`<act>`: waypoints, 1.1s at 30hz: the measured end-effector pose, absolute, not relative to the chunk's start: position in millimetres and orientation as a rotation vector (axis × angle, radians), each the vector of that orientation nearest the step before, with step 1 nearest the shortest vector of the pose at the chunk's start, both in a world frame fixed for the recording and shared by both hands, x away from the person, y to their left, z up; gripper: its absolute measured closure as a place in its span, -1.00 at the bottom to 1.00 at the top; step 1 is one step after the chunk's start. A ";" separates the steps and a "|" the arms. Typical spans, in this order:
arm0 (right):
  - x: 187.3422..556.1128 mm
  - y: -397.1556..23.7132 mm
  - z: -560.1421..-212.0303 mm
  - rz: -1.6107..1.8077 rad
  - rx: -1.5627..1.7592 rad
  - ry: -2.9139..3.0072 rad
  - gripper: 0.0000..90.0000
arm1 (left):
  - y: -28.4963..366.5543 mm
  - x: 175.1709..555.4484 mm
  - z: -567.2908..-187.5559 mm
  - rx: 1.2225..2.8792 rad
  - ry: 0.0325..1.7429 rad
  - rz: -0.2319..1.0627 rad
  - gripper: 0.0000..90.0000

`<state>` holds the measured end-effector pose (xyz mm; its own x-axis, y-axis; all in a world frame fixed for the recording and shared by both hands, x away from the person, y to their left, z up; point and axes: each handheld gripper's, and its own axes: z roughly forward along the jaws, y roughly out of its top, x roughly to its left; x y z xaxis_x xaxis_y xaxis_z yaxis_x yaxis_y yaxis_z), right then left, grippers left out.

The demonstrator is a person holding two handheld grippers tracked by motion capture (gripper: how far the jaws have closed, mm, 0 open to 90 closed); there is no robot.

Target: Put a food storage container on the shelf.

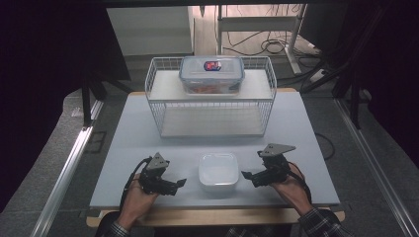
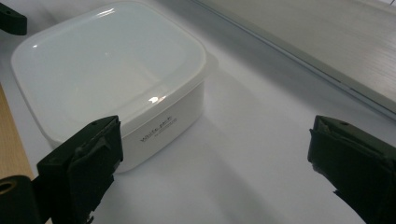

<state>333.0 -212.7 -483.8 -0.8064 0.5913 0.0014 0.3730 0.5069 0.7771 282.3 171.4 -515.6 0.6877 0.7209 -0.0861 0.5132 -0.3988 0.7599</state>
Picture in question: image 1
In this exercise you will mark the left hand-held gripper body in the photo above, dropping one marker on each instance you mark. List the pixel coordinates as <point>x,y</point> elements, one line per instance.
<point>157,168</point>

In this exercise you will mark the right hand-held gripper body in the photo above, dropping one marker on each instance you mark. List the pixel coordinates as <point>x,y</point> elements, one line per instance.
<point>275,161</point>

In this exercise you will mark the white square container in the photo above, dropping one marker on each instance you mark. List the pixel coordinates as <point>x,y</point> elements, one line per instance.
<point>218,171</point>

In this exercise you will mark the clear lidded food container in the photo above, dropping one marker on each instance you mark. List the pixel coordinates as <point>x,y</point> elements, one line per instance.
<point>210,74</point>

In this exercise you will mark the person's right hand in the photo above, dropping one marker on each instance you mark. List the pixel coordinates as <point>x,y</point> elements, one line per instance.
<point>293,191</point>

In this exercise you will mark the person's left hand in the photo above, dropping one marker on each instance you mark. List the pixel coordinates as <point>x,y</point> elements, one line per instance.
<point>136,200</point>

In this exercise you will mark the person's plaid lap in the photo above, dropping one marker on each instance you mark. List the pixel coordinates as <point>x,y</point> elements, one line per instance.
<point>250,232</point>

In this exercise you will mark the black metal stand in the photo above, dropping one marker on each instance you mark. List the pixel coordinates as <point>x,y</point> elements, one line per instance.
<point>86,105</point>
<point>354,98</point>

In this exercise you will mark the white power strip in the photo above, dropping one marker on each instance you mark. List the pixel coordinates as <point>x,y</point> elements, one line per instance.
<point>318,75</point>

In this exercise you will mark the white cabinet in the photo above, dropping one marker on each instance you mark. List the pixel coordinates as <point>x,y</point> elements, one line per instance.
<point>151,31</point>

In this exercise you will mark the dark curtain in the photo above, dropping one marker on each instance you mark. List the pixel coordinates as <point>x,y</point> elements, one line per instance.
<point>395,65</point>
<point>39,65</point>

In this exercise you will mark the aluminium floor rail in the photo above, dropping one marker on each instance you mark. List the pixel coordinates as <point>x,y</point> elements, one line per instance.
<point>375,158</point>
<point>66,177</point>

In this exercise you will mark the white desk frame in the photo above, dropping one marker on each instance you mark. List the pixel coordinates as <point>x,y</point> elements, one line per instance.
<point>257,23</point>

